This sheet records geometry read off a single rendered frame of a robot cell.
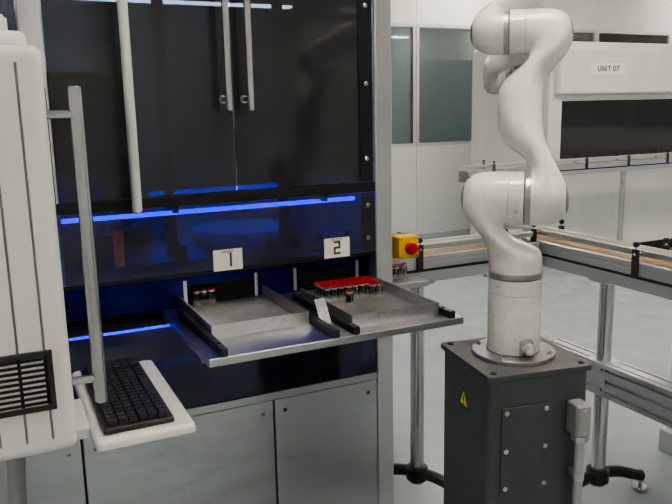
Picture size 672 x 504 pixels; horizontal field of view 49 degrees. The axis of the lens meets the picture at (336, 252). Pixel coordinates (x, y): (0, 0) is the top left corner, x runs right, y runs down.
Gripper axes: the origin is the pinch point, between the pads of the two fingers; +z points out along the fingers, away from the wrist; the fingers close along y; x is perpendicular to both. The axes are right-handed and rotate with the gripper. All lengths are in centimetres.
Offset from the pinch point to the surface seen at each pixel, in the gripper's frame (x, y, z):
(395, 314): -63, -50, -25
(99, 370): -81, -103, -81
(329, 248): -32, -67, -12
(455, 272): -30, -32, 33
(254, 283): -38, -91, -13
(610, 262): -40, 18, 30
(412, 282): -39, -46, 12
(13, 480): -91, -140, -53
